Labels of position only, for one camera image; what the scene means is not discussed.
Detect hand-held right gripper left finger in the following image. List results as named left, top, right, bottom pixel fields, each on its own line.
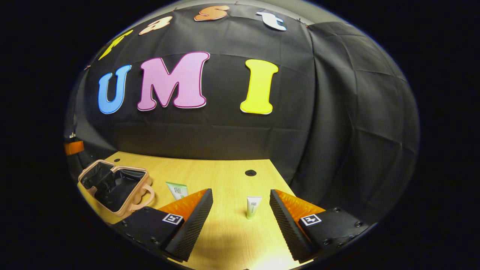
left=112, top=189, right=213, bottom=262

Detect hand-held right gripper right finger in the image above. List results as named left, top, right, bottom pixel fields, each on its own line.
left=269, top=189, right=375, bottom=262

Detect green white cream tube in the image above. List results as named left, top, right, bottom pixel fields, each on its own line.
left=166, top=182, right=189, bottom=200

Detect small pink suitcase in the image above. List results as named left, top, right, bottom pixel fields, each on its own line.
left=78, top=159, right=155, bottom=217

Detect black backdrop cloth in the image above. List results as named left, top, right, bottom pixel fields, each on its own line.
left=64, top=3, right=420, bottom=225

